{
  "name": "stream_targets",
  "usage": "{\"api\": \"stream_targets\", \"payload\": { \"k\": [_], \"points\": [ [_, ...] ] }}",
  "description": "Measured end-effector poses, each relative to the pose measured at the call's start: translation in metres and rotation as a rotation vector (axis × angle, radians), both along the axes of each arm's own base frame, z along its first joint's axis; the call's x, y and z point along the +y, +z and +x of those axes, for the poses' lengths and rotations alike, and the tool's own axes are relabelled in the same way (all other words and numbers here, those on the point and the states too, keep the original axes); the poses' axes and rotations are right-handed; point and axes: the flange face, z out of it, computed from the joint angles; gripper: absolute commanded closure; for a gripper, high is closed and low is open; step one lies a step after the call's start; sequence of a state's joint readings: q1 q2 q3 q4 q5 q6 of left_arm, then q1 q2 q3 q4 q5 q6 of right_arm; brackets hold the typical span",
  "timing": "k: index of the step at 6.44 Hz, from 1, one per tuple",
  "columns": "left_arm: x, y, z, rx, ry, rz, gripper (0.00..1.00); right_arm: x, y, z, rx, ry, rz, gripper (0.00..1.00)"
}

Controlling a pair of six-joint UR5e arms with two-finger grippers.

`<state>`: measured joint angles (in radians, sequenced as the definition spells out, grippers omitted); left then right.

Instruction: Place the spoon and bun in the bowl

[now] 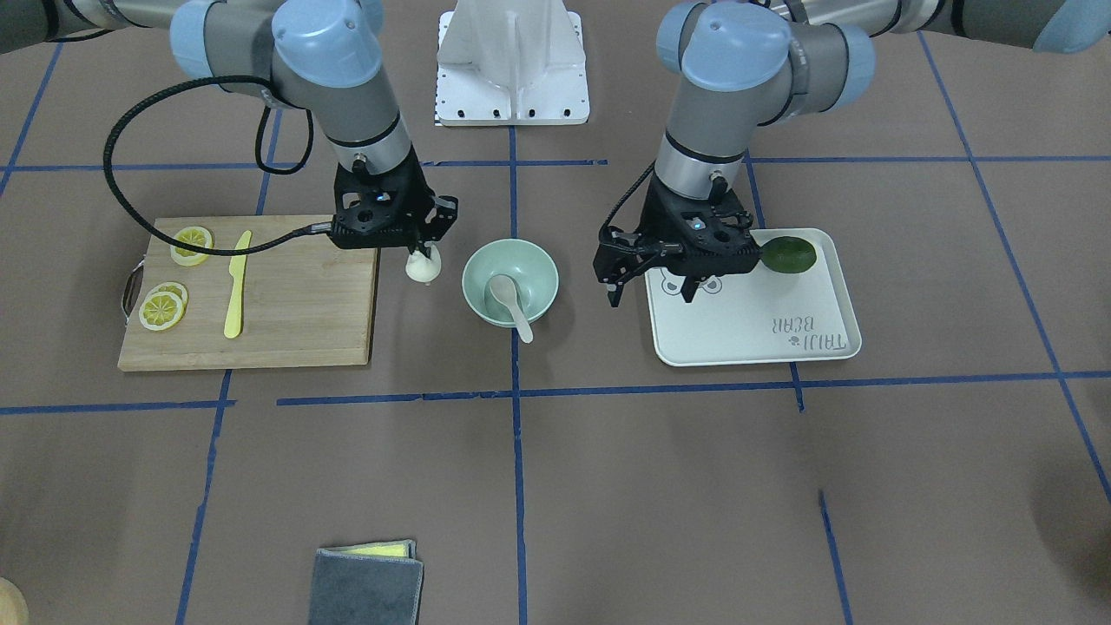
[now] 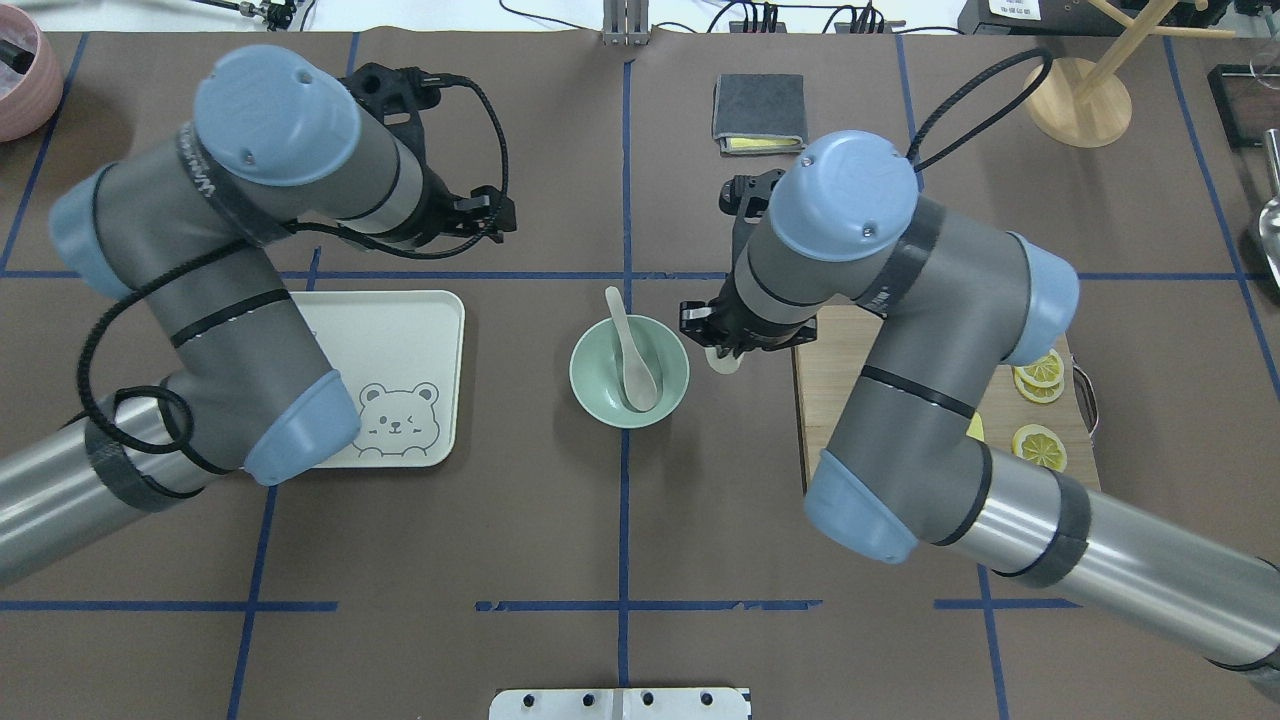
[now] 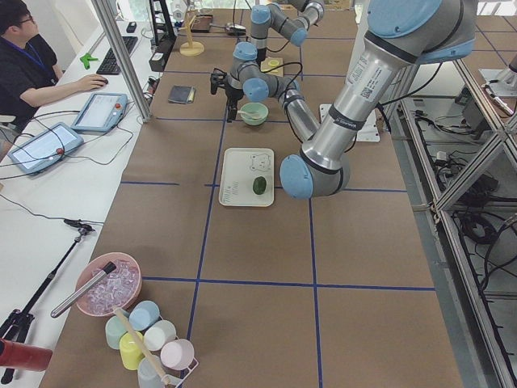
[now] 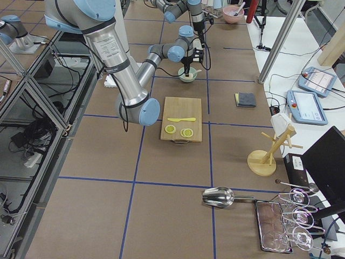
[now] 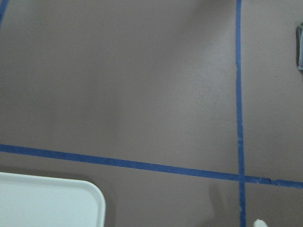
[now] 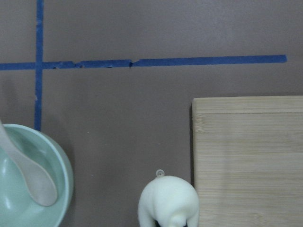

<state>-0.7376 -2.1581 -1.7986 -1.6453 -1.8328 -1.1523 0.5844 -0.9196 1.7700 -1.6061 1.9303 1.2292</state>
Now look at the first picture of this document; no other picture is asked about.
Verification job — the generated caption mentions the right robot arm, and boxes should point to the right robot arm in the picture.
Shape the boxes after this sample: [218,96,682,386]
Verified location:
[1,1,459,264]

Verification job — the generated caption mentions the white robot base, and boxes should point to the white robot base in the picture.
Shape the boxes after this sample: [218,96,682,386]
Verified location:
[434,1,591,127]

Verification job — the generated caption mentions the lemon slice lower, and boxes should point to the lemon slice lower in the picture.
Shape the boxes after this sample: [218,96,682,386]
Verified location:
[139,290,187,332]

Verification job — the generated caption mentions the green avocado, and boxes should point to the green avocado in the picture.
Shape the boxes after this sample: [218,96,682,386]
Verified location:
[760,236,818,274]

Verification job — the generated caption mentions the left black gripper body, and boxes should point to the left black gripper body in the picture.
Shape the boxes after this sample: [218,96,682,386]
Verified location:
[594,181,762,282]

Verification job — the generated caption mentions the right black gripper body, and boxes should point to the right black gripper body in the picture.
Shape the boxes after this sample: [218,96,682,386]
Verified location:
[328,158,459,256]

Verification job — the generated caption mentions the mint green bowl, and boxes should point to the mint green bowl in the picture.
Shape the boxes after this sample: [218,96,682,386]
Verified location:
[461,238,560,343]

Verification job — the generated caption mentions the metal board handle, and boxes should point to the metal board handle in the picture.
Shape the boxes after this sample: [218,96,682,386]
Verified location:
[120,256,146,323]

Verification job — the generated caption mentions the grey sponge cloth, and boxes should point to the grey sponge cloth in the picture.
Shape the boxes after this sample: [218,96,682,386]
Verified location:
[308,540,424,624]

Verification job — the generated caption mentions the yellow plastic knife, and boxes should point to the yellow plastic knife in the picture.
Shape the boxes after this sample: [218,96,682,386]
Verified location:
[223,253,247,339]

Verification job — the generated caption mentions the white ceramic spoon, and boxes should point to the white ceramic spoon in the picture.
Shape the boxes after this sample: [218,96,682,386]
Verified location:
[489,274,533,344]

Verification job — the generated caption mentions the black braided cable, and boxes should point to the black braided cable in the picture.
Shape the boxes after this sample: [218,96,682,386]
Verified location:
[102,75,348,258]

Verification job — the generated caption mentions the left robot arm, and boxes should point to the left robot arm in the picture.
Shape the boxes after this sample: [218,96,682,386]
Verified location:
[594,1,1110,308]

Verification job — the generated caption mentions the white bear tray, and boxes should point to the white bear tray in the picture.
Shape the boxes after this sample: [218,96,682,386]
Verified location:
[645,228,864,367]

